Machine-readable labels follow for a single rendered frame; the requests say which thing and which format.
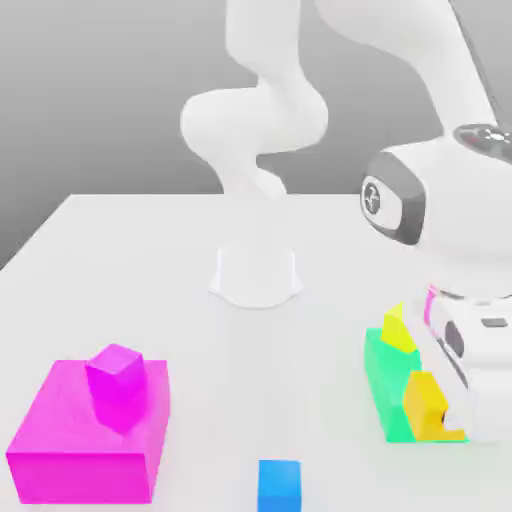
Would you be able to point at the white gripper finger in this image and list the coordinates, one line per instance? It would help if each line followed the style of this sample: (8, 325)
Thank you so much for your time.
(454, 420)

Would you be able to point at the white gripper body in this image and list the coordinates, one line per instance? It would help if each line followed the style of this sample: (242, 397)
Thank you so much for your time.
(478, 400)

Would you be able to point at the small orange cube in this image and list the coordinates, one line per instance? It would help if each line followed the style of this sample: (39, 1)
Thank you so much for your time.
(422, 404)

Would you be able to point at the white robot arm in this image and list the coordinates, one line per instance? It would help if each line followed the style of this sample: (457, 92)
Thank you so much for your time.
(256, 120)

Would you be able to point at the small yellow cube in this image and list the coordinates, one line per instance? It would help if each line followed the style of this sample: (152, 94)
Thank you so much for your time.
(396, 330)

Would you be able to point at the small blue cube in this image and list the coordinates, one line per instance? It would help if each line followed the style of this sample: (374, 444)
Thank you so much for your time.
(279, 486)

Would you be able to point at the small magenta cube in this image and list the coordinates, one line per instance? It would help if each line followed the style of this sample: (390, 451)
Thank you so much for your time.
(116, 388)

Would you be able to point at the large green box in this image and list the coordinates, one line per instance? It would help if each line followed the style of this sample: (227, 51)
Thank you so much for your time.
(384, 376)

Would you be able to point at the large magenta box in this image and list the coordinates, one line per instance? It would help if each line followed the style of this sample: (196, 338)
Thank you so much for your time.
(72, 468)

